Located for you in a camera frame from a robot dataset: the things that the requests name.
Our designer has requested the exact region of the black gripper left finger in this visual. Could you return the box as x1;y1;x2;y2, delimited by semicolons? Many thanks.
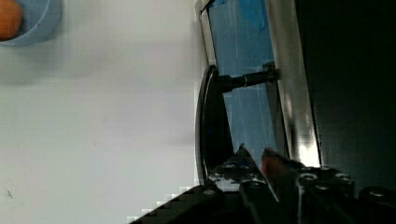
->
208;143;266;191

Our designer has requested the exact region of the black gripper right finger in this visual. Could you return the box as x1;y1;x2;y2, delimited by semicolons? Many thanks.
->
262;148;355;224

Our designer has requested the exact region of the orange fruit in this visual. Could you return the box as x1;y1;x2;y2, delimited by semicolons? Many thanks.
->
0;0;23;41

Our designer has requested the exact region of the black toaster oven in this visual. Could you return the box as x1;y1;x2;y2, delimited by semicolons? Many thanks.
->
296;0;396;189

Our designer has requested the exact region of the blue bowl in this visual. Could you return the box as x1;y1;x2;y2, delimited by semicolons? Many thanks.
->
1;0;63;47

